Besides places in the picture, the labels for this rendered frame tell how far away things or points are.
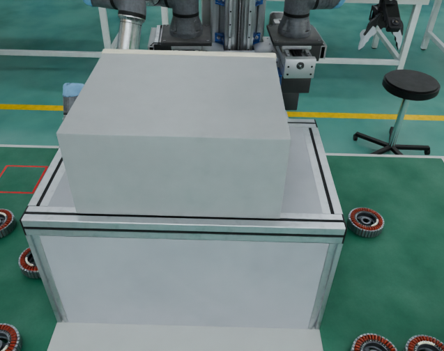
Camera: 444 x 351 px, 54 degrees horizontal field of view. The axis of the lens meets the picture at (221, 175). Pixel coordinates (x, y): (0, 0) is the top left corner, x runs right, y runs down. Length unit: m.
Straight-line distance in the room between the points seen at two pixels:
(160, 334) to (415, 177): 1.10
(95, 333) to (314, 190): 0.66
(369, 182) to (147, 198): 1.00
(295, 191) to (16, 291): 0.81
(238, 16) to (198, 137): 1.39
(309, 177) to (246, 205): 0.21
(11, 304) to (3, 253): 0.20
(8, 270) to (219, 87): 0.83
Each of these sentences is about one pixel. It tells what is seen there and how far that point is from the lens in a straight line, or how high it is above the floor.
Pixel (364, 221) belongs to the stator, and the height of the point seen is 0.76.
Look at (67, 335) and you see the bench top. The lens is 1.23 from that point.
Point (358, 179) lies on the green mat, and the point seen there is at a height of 0.75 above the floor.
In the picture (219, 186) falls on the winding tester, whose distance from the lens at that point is 0.87.
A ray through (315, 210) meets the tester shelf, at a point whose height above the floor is 1.11.
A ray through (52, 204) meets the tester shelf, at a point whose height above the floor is 1.11.
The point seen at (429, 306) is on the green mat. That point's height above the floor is 0.75.
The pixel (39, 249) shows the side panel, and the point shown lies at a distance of 1.05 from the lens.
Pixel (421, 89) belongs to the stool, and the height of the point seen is 0.56.
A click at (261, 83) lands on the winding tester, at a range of 0.99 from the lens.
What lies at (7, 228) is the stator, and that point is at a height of 0.78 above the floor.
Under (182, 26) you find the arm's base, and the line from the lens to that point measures 2.01.
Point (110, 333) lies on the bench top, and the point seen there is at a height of 0.75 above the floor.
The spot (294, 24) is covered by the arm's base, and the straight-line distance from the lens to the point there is 2.06.
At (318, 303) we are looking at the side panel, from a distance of 1.13.
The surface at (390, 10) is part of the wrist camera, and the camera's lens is 1.63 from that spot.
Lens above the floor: 1.75
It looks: 38 degrees down
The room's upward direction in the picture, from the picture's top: 1 degrees clockwise
